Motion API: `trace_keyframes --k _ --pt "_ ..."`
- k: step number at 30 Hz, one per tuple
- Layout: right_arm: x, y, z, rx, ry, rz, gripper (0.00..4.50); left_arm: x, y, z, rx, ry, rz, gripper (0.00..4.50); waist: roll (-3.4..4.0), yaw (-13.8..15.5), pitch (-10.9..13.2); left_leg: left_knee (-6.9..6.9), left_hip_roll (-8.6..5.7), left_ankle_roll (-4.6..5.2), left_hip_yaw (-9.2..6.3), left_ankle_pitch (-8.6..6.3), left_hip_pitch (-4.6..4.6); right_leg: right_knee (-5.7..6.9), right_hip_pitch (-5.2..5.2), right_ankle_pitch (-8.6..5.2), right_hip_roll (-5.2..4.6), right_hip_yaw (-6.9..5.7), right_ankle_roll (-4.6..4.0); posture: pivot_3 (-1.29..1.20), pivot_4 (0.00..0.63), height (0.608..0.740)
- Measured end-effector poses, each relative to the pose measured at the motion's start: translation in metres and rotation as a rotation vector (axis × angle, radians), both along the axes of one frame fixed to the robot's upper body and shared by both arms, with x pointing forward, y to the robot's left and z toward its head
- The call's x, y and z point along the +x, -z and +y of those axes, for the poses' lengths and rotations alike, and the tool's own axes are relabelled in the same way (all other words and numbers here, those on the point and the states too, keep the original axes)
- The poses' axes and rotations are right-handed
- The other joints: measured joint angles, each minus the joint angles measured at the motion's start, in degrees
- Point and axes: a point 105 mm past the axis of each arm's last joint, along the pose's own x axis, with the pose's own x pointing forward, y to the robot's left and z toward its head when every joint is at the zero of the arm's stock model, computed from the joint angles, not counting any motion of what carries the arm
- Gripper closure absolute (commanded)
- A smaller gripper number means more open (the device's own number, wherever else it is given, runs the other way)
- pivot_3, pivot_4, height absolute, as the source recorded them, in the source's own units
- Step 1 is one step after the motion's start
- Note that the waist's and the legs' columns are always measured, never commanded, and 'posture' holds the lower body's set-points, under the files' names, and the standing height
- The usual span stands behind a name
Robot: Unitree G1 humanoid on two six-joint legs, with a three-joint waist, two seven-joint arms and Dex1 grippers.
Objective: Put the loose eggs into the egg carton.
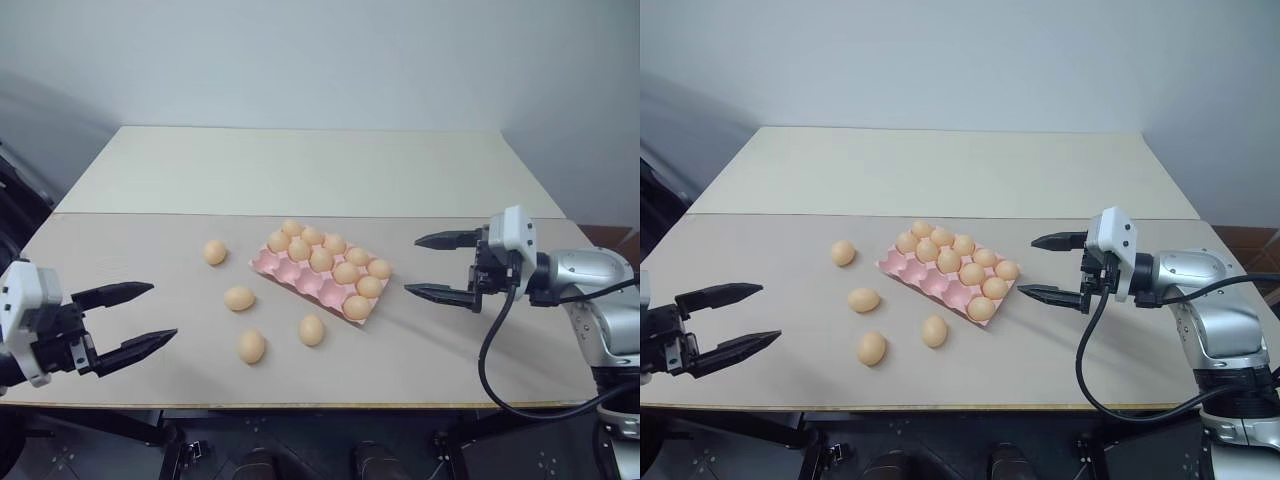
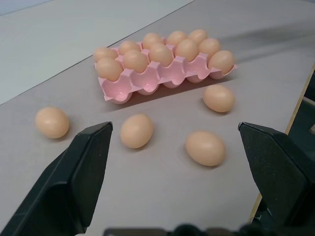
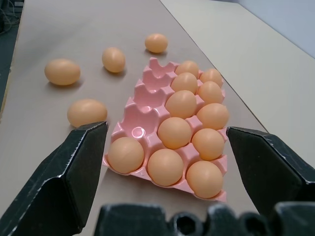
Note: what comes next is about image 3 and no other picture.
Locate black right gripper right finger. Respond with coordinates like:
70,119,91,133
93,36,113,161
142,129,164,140
226,126,315,217

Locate brown egg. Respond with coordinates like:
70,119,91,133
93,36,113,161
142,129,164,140
44,58,81,86
197,81,224,105
175,60,200,78
186,160,223,199
199,68,223,87
157,117,192,149
191,128,225,161
196,103,230,130
144,33,169,53
147,148,185,186
101,47,126,73
107,136,145,173
171,72,198,94
67,98,108,128
164,89,197,118

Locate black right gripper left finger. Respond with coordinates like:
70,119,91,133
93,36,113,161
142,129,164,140
0,121,109,236

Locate pink plastic egg tray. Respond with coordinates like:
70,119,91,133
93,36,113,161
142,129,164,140
102,57,228,202

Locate grey cables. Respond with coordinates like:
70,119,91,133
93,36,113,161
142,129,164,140
0,0,22,35

